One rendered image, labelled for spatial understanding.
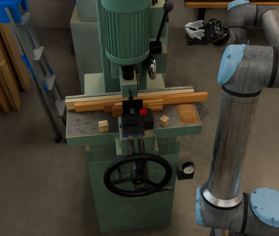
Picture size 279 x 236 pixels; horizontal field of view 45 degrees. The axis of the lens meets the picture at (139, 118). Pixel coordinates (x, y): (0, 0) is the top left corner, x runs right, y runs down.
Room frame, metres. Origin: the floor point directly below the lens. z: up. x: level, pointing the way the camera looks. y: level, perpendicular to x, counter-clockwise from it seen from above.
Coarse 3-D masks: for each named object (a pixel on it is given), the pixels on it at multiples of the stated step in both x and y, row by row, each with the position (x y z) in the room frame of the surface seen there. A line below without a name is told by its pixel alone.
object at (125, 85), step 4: (120, 68) 1.22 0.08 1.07; (120, 72) 1.19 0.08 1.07; (120, 76) 1.16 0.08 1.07; (120, 80) 1.16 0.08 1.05; (124, 80) 1.13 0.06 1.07; (128, 80) 1.13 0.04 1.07; (132, 80) 1.13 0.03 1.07; (136, 80) 1.13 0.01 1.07; (124, 84) 1.10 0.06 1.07; (128, 84) 1.11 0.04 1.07; (132, 84) 1.11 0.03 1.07; (136, 84) 1.11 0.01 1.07; (124, 88) 1.10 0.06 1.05; (128, 88) 1.10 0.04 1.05; (132, 88) 1.10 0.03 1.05; (136, 88) 1.11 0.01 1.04; (124, 92) 1.10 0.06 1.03; (128, 92) 1.10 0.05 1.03; (132, 92) 1.10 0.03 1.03; (136, 92) 1.11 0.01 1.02; (124, 96) 1.10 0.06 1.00; (128, 96) 1.10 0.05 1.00
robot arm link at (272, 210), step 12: (252, 192) 0.68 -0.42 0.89; (264, 192) 0.68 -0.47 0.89; (276, 192) 0.69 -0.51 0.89; (252, 204) 0.63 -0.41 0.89; (264, 204) 0.63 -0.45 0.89; (276, 204) 0.63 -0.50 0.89; (252, 216) 0.60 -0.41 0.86; (264, 216) 0.58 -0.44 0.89; (276, 216) 0.58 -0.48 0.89; (252, 228) 0.58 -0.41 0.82; (264, 228) 0.57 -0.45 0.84; (276, 228) 0.56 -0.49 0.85
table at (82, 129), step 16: (80, 112) 1.11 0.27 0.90; (96, 112) 1.11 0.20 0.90; (160, 112) 1.11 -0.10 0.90; (176, 112) 1.11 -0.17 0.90; (80, 128) 1.01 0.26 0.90; (96, 128) 1.01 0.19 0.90; (112, 128) 1.01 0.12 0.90; (160, 128) 1.01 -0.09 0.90; (176, 128) 1.01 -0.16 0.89; (192, 128) 1.02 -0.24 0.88; (80, 144) 0.96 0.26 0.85
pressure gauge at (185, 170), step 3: (186, 162) 0.98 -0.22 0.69; (189, 162) 0.98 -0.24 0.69; (192, 162) 0.98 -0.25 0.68; (183, 165) 0.97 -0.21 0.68; (186, 165) 0.96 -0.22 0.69; (189, 165) 0.96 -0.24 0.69; (192, 165) 0.96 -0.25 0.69; (183, 168) 0.96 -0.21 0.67; (186, 168) 0.96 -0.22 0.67; (189, 168) 0.96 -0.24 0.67; (192, 168) 0.96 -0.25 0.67; (195, 168) 0.96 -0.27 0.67; (183, 171) 0.95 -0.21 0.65; (186, 171) 0.96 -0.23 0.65; (189, 171) 0.96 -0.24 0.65; (192, 171) 0.96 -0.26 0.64
